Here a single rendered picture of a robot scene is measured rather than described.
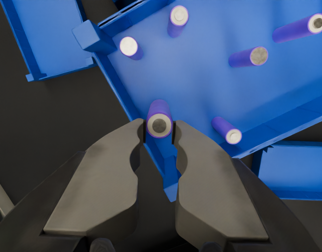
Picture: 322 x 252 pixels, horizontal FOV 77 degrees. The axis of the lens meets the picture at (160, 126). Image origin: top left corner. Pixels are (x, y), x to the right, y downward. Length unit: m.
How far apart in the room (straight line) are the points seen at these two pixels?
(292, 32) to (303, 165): 0.69
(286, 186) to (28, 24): 1.03
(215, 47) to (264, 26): 0.06
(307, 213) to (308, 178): 0.16
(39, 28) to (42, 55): 0.08
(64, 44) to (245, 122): 0.60
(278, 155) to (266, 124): 0.54
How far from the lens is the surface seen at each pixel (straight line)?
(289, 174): 0.90
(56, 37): 0.75
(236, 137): 0.23
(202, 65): 0.28
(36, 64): 0.77
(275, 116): 0.32
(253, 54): 0.23
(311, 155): 0.91
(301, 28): 0.26
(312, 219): 1.07
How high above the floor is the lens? 0.68
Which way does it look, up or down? 75 degrees down
